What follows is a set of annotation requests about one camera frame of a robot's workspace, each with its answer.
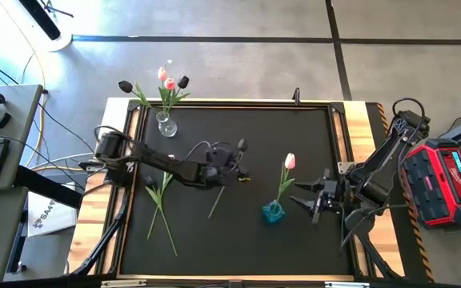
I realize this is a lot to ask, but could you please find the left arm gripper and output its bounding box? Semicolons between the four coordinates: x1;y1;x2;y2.
202;146;251;187

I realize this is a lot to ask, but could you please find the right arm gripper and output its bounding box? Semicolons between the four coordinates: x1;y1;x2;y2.
289;168;347;226

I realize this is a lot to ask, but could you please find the blue cut glass vase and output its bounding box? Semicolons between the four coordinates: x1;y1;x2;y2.
261;199;287;224

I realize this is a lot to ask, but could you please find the clear glass vase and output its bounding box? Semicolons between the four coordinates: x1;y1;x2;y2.
154;110;178;139

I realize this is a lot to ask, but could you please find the black table mat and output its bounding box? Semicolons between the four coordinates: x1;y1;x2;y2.
118;104;355;278

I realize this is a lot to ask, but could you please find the black platform with hazard stripes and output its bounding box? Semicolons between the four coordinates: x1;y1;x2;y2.
366;102;435;283

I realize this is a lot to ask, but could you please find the red and black tool box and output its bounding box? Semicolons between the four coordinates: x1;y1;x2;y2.
400;138;461;230

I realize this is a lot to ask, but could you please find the black desk beam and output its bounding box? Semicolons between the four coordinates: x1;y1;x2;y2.
14;166;83;209

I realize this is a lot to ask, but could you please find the white round stand base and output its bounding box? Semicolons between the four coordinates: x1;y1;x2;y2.
46;27;74;53

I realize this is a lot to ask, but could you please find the gray desk with keyboard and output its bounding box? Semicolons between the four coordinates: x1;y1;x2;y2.
0;83;44;192

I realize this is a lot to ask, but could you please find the black stand bar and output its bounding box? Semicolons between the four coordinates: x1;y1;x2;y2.
18;0;62;41

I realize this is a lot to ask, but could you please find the black aluminium table frame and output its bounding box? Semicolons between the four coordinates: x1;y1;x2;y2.
94;98;359;281

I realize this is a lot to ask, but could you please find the black diagonal frame strut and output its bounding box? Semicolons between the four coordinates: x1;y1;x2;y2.
70;191;131;278
344;207;400;279

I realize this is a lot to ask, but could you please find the silver metal bracket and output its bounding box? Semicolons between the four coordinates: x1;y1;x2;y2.
101;279;147;288
324;282;370;288

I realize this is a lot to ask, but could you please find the yellow floor cable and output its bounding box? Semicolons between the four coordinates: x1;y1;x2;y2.
0;0;86;173

